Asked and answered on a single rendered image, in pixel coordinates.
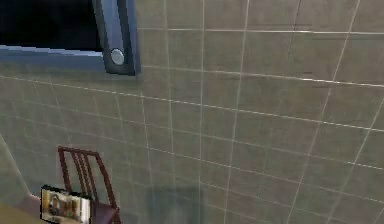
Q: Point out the black laptop computer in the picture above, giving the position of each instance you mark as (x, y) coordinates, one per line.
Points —
(65, 206)

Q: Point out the dark red wooden chair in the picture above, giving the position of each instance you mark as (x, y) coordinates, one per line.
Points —
(100, 180)

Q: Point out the blue framed window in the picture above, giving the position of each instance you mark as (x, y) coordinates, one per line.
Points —
(116, 33)

